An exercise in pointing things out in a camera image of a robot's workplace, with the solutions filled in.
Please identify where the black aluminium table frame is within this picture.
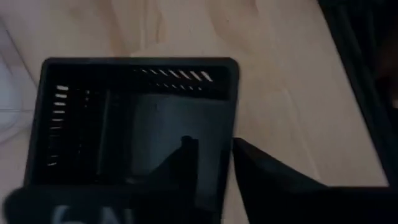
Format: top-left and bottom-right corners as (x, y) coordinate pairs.
(317, 0), (398, 224)

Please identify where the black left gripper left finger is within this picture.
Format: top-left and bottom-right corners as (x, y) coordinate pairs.
(133, 136), (200, 224)

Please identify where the black mesh basket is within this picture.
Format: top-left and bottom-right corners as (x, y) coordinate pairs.
(1, 57), (240, 224)

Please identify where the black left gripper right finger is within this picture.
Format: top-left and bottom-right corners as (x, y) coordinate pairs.
(232, 138), (343, 224)

